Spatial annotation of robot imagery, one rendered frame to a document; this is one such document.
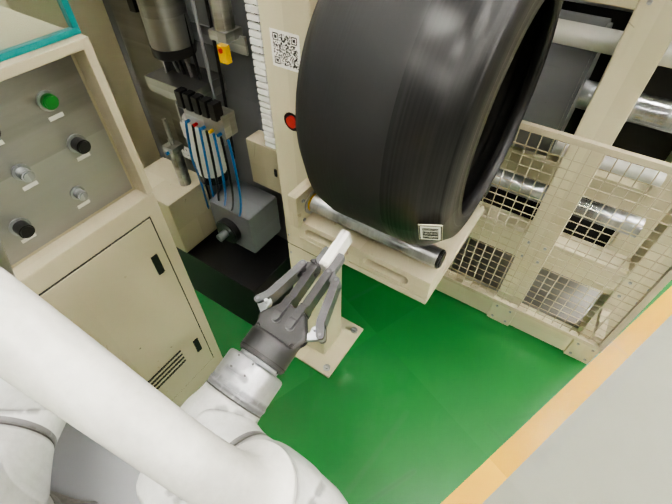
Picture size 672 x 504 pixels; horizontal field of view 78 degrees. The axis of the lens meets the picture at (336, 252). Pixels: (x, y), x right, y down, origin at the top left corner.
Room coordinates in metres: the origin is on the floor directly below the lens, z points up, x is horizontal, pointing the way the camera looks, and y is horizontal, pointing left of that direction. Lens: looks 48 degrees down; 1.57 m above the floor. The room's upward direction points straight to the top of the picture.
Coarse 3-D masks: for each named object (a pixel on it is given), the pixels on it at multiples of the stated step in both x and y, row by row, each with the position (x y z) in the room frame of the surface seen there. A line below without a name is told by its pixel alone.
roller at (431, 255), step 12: (312, 204) 0.75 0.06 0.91; (324, 204) 0.74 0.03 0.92; (324, 216) 0.73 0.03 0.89; (336, 216) 0.71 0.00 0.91; (360, 228) 0.67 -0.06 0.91; (372, 228) 0.66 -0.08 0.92; (384, 240) 0.64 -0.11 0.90; (396, 240) 0.63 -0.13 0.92; (408, 252) 0.60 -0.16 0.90; (420, 252) 0.59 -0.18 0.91; (432, 252) 0.59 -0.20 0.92; (444, 252) 0.59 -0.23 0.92; (432, 264) 0.57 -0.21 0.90
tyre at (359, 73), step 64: (320, 0) 0.69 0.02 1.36; (384, 0) 0.62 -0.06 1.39; (448, 0) 0.58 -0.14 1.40; (512, 0) 0.58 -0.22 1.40; (320, 64) 0.61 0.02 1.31; (384, 64) 0.56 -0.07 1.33; (448, 64) 0.53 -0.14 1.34; (512, 64) 0.96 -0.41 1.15; (320, 128) 0.57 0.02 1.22; (384, 128) 0.52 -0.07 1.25; (448, 128) 0.50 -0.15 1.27; (512, 128) 0.83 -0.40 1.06; (320, 192) 0.60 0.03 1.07; (384, 192) 0.51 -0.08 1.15; (448, 192) 0.49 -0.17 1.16
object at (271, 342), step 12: (264, 312) 0.34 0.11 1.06; (288, 312) 0.34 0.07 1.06; (264, 324) 0.33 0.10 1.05; (276, 324) 0.32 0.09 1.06; (300, 324) 0.32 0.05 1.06; (252, 336) 0.30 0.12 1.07; (264, 336) 0.29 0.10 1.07; (276, 336) 0.31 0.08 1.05; (288, 336) 0.31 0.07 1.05; (300, 336) 0.30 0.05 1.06; (252, 348) 0.28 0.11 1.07; (264, 348) 0.28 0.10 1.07; (276, 348) 0.28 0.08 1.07; (288, 348) 0.28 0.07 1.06; (300, 348) 0.30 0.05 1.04; (264, 360) 0.26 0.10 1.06; (276, 360) 0.27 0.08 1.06; (288, 360) 0.27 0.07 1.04
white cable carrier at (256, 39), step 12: (252, 0) 0.92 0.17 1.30; (252, 12) 0.93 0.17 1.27; (252, 24) 0.93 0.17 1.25; (252, 36) 0.93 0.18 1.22; (252, 48) 0.93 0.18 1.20; (264, 60) 0.92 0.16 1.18; (264, 72) 0.92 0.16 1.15; (264, 84) 0.92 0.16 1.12; (264, 96) 0.93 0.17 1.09; (264, 108) 0.93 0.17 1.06; (264, 120) 0.93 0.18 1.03; (264, 132) 0.93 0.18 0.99
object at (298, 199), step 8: (304, 184) 0.78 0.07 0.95; (296, 192) 0.75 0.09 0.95; (304, 192) 0.75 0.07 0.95; (312, 192) 0.77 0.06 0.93; (288, 200) 0.74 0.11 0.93; (296, 200) 0.73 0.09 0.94; (304, 200) 0.74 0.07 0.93; (296, 208) 0.73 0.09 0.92; (304, 208) 0.75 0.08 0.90; (296, 216) 0.73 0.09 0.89; (304, 216) 0.75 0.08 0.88; (296, 224) 0.73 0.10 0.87
